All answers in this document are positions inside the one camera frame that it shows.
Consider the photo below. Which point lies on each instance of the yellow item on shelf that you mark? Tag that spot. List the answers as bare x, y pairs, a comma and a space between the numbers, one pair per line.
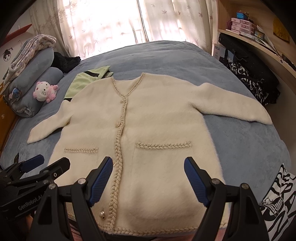
280, 31

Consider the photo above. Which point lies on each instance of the floral sheer curtain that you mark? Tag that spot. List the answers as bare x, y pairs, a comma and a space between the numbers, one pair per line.
89, 28

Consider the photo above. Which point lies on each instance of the white blue box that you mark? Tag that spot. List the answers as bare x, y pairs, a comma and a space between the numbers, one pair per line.
219, 51

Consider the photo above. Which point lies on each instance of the white patterned folded blanket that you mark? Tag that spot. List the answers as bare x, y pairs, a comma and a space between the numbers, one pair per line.
26, 53

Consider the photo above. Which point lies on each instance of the pink storage boxes stack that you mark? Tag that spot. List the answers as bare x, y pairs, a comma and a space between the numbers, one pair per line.
242, 26

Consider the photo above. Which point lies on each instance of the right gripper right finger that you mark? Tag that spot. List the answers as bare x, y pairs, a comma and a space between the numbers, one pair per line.
245, 220

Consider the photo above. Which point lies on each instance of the black white patterned clothing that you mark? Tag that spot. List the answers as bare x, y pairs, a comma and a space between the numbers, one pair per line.
242, 61

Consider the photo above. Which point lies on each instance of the cream fuzzy knit cardigan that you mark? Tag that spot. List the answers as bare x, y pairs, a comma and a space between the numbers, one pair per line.
148, 126

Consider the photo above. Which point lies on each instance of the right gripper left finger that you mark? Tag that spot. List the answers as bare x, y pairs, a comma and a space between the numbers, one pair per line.
51, 220

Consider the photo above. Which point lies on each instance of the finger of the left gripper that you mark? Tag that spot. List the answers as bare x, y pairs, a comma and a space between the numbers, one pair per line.
55, 170
28, 165

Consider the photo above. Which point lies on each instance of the blue fleece bed blanket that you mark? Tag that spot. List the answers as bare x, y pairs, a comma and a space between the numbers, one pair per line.
249, 153

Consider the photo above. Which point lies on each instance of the red wall shelf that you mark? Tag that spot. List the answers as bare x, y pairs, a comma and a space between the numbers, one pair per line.
15, 34

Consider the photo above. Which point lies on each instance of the light green black-trimmed garment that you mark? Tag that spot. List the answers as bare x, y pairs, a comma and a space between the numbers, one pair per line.
86, 77

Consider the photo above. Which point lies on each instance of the zebra print fabric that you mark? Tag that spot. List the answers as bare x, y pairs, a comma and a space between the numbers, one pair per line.
278, 206

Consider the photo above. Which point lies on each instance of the black fuzzy garment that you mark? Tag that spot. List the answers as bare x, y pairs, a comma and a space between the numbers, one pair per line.
65, 64

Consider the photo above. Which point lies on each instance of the upper blue rolled pillow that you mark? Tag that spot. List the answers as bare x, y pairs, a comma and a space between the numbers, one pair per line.
34, 69

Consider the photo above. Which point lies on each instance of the pink white kitty plush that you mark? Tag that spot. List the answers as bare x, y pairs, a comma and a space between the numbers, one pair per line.
45, 92

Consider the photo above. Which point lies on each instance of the wooden curved shelf unit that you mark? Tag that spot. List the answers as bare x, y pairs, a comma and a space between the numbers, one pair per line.
263, 17

